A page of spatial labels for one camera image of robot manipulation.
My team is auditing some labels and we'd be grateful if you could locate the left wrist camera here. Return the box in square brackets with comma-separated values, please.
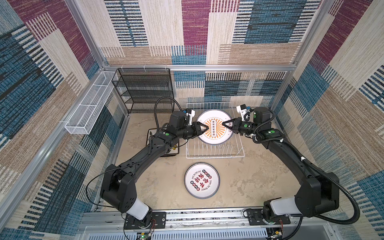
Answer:
[183, 108, 196, 126]

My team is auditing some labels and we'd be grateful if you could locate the white wire wall basket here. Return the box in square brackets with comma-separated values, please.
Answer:
[65, 71, 115, 135]

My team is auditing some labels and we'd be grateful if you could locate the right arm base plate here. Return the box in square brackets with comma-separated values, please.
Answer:
[243, 208, 291, 226]

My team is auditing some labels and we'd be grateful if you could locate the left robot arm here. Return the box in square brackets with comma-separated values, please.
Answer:
[100, 109, 210, 227]

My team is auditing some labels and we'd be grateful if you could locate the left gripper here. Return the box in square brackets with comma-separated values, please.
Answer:
[176, 122, 208, 141]

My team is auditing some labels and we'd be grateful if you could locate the white wire dish rack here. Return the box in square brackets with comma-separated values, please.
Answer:
[186, 103, 245, 159]

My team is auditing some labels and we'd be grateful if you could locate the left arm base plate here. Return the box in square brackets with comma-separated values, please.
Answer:
[124, 212, 167, 230]

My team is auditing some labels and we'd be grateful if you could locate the aluminium mounting rail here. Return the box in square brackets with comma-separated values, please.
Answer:
[75, 207, 341, 240]

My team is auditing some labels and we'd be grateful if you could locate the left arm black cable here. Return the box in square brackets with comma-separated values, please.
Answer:
[85, 96, 183, 208]

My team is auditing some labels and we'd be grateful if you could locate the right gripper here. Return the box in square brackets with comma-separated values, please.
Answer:
[221, 117, 260, 135]

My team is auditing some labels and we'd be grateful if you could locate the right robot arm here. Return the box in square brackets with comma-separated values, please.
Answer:
[222, 105, 340, 223]

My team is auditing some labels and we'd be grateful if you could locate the black mesh shelf rack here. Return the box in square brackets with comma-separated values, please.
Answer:
[112, 68, 174, 114]

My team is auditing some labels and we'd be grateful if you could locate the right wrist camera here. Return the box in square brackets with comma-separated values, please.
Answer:
[236, 104, 252, 122]

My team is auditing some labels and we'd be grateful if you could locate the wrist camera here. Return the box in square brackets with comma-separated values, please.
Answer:
[183, 108, 196, 126]
[236, 104, 252, 122]

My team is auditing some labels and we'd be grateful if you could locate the white round plate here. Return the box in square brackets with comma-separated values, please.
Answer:
[184, 163, 221, 199]
[197, 110, 233, 146]

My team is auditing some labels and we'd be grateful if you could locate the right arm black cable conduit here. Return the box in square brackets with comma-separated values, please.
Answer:
[251, 107, 361, 225]

